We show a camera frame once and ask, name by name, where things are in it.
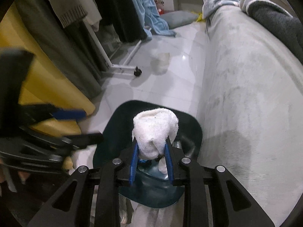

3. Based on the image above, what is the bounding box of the white balled sock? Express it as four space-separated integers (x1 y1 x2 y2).
132 108 179 174

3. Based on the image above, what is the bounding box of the light blue hanging robe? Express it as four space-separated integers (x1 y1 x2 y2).
132 0 176 41

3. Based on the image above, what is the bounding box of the black hanging garment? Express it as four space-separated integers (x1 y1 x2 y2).
95 0 147 43

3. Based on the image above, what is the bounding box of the white clothes rack frame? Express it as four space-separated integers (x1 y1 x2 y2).
83 19 143 77

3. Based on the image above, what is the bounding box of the grey fluffy bed cover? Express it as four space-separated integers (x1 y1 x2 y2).
197 6 302 226

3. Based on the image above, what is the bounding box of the dark grey fleece blanket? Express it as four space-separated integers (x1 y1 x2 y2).
246 1 302 61

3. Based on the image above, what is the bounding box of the plastic bottle in bin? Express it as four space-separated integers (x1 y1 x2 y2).
173 140 182 149

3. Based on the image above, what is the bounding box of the yellow curtain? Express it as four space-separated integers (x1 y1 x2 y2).
0 2 97 138

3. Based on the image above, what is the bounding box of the grey floor cushion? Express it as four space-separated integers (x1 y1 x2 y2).
160 10 199 29

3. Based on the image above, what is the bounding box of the dark green trash bin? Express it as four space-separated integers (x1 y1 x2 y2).
93 100 202 208

